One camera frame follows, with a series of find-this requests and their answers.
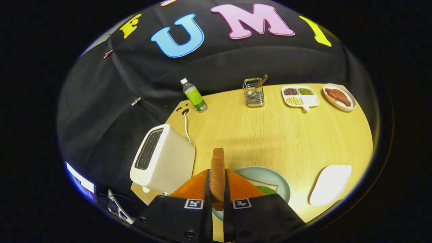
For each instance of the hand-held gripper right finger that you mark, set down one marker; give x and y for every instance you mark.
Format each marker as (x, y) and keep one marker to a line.
(227, 209)

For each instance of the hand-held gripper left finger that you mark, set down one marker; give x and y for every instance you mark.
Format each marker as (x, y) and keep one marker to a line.
(206, 216)

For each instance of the toasted bread slice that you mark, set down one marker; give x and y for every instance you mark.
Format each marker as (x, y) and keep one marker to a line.
(217, 175)

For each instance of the green lettuce leaf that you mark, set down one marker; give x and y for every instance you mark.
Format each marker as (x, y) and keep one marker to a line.
(268, 191)

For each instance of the white bread slice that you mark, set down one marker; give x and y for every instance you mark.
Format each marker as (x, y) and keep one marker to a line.
(266, 185)

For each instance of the pale green round plate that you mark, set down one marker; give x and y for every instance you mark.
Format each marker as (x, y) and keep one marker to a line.
(266, 175)

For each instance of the white toaster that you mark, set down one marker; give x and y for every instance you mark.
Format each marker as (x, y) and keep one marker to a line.
(168, 158)

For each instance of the dark device with white edge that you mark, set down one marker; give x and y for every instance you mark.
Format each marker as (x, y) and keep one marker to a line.
(118, 207)

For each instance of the white square plate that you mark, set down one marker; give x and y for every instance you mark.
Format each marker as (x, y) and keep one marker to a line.
(329, 185)

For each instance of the clear bottle with green label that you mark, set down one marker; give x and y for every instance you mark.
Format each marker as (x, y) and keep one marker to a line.
(195, 96)

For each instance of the pale yellow beans pile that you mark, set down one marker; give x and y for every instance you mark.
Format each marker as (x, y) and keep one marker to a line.
(294, 100)

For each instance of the lit monitor screen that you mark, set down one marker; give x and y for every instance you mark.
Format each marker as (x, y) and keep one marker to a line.
(81, 182)

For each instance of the dark brown beans pile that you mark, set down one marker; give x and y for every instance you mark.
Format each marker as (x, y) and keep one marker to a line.
(290, 91)

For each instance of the silver metal clip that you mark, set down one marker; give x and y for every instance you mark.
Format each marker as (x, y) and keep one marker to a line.
(136, 101)

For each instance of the white divided dish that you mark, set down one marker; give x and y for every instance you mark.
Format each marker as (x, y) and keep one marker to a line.
(312, 100)

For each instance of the green beans pile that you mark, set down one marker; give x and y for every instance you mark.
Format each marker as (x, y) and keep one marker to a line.
(305, 91)

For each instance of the white oval plate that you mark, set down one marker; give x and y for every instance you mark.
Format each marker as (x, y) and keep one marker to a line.
(341, 107)

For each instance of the orange carrot slice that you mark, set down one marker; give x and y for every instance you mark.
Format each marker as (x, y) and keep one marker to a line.
(331, 98)

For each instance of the grilled meat strip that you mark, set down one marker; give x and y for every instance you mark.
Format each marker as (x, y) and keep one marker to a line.
(339, 96)

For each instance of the red clip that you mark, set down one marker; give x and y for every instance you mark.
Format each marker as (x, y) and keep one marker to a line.
(108, 54)

